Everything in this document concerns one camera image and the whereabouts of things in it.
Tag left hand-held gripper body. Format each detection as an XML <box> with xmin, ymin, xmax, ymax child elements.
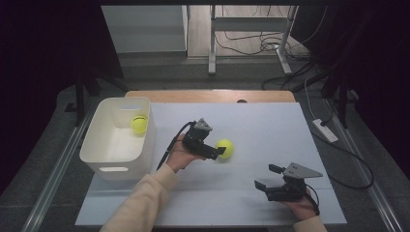
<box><xmin>182</xmin><ymin>118</ymin><xmax>219</xmax><ymax>161</ymax></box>

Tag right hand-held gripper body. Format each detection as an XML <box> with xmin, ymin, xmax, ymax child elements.
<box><xmin>264</xmin><ymin>161</ymin><xmax>324</xmax><ymax>203</ymax></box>

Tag yellow tennis ball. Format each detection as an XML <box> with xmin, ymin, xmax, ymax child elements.
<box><xmin>131</xmin><ymin>115</ymin><xmax>149</xmax><ymax>135</ymax></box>
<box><xmin>215</xmin><ymin>138</ymin><xmax>235</xmax><ymax>160</ymax></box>

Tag white plastic bin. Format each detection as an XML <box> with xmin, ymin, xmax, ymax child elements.
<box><xmin>79</xmin><ymin>96</ymin><xmax>157</xmax><ymax>181</ymax></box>

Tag person's right hand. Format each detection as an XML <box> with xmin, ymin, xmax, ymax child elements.
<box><xmin>279</xmin><ymin>188</ymin><xmax>320</xmax><ymax>222</ymax></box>

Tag person's left hand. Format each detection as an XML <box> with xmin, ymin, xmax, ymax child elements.
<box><xmin>165</xmin><ymin>133</ymin><xmax>207</xmax><ymax>173</ymax></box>

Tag white board sheet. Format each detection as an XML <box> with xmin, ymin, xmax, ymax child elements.
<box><xmin>74</xmin><ymin>101</ymin><xmax>348</xmax><ymax>226</ymax></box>

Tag wooden table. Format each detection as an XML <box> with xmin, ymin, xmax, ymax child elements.
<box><xmin>124</xmin><ymin>90</ymin><xmax>297</xmax><ymax>104</ymax></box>

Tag white power strip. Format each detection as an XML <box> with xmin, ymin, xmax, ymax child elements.
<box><xmin>311</xmin><ymin>118</ymin><xmax>339</xmax><ymax>144</ymax></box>

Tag black stand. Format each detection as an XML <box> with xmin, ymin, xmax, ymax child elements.
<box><xmin>64</xmin><ymin>71</ymin><xmax>130</xmax><ymax>128</ymax></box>
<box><xmin>321</xmin><ymin>72</ymin><xmax>360</xmax><ymax>130</ymax></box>

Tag white cabinet panel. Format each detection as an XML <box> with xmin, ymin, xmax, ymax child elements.
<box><xmin>101</xmin><ymin>4</ymin><xmax>189</xmax><ymax>54</ymax></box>

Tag dark curtain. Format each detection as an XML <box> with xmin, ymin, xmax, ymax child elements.
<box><xmin>0</xmin><ymin>0</ymin><xmax>124</xmax><ymax>189</ymax></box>
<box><xmin>291</xmin><ymin>0</ymin><xmax>410</xmax><ymax>182</ymax></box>

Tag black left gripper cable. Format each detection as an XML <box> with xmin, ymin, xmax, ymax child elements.
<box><xmin>156</xmin><ymin>121</ymin><xmax>197</xmax><ymax>171</ymax></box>

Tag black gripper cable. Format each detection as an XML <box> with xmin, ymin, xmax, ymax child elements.
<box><xmin>304</xmin><ymin>184</ymin><xmax>321</xmax><ymax>217</ymax></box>
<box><xmin>156</xmin><ymin>121</ymin><xmax>197</xmax><ymax>171</ymax></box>

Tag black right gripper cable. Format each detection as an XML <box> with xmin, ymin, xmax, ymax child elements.
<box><xmin>304</xmin><ymin>184</ymin><xmax>321</xmax><ymax>217</ymax></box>

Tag black power strip cable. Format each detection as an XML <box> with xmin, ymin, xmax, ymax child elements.
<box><xmin>310</xmin><ymin>129</ymin><xmax>375</xmax><ymax>190</ymax></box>

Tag grey metal rail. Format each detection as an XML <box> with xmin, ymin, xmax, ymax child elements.
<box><xmin>20</xmin><ymin>96</ymin><xmax>102</xmax><ymax>232</ymax></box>
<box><xmin>324</xmin><ymin>99</ymin><xmax>404</xmax><ymax>232</ymax></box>

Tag white metal desk frame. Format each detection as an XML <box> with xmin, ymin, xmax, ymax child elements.
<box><xmin>207</xmin><ymin>4</ymin><xmax>299</xmax><ymax>76</ymax></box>

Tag tangled black floor cables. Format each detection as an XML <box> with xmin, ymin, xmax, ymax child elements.
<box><xmin>214</xmin><ymin>30</ymin><xmax>312</xmax><ymax>63</ymax></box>

